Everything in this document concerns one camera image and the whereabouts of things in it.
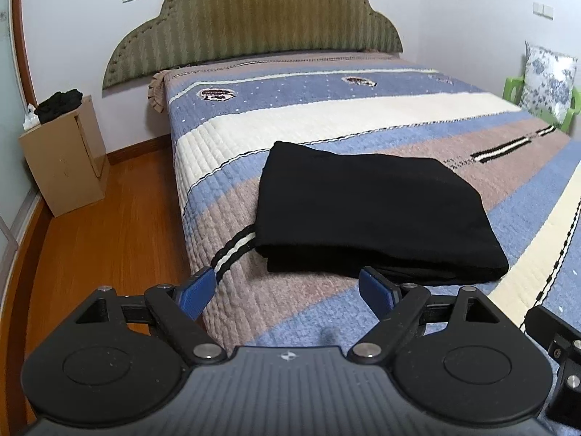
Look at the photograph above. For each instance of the green plastic chair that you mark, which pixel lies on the green plastic chair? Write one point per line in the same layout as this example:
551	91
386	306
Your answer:
513	88

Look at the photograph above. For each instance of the green padded headboard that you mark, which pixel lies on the green padded headboard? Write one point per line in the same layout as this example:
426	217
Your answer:
254	18

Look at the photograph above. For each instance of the floral pillow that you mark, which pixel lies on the floral pillow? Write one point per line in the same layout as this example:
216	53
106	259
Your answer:
547	81

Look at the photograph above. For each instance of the white wall switch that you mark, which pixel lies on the white wall switch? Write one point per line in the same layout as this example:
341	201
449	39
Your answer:
543	10

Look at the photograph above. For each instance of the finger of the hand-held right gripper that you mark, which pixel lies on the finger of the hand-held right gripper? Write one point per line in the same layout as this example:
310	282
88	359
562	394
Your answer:
567	340

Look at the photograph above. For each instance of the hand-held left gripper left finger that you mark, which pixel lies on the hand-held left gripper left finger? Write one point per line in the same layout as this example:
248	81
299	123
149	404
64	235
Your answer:
197	293

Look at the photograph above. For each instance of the frosted glass sliding door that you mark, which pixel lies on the frosted glass sliding door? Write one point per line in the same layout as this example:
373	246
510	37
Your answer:
9	100

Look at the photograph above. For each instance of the black pants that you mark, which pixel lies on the black pants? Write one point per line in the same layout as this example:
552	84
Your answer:
363	204

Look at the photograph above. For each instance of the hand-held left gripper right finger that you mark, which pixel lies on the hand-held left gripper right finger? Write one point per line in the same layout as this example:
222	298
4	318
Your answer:
376	293

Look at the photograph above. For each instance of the brown ruffled fabric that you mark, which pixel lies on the brown ruffled fabric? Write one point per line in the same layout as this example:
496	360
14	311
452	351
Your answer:
156	91

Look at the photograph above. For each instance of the light wooden nightstand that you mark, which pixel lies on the light wooden nightstand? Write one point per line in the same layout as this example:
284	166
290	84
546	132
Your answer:
63	163

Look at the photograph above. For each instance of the pile of black clothes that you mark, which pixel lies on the pile of black clothes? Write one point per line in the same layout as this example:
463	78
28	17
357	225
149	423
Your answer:
59	104

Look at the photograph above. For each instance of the striped quilted blanket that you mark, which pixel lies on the striped quilted blanket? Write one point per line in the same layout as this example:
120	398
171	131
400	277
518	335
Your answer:
317	113

